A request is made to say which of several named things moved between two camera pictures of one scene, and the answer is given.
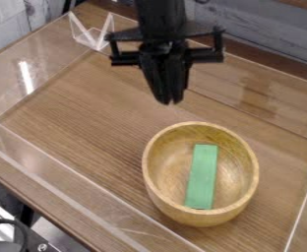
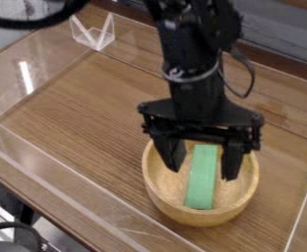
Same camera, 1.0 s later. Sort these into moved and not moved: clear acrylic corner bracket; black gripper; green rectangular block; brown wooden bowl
Moved: black gripper
Not moved: green rectangular block; brown wooden bowl; clear acrylic corner bracket
